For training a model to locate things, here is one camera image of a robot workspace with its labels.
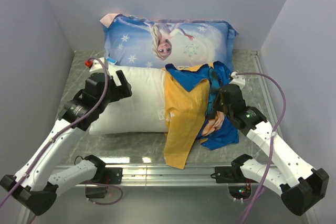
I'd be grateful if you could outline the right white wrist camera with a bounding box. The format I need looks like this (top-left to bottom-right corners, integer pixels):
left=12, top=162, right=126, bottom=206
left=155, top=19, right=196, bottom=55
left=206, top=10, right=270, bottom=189
left=229, top=71, right=246, bottom=89

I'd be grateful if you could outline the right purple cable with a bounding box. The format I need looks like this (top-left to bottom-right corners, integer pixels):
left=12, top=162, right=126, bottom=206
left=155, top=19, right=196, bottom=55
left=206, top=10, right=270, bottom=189
left=232, top=71, right=287, bottom=224

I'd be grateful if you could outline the Mickey blue yellow pillowcase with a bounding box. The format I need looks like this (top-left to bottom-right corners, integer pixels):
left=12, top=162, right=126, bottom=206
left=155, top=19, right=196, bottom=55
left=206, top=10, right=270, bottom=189
left=163, top=61, right=239, bottom=169

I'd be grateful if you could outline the white pillow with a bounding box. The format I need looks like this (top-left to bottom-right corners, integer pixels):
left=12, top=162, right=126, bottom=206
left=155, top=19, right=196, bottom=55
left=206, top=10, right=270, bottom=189
left=89, top=64, right=167, bottom=135

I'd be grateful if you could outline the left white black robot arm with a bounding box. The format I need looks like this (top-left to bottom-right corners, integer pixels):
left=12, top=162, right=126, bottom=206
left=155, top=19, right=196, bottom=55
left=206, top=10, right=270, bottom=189
left=1, top=70, right=132, bottom=216

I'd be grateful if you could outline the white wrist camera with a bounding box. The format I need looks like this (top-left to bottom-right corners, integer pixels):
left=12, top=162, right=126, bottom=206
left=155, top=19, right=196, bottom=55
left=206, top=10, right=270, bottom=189
left=85, top=60, right=108, bottom=74
left=229, top=71, right=246, bottom=89

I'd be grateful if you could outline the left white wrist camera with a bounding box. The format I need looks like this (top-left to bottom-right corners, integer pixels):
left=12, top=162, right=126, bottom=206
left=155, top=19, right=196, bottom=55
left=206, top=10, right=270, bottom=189
left=85, top=60, right=108, bottom=74

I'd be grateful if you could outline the Elsa light blue pillow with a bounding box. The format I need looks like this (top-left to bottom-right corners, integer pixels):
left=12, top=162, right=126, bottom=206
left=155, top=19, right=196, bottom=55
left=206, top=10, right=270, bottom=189
left=100, top=14, right=238, bottom=69

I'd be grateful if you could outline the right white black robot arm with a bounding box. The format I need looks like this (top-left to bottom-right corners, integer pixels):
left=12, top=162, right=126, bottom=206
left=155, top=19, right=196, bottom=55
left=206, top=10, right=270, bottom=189
left=215, top=84, right=329, bottom=216

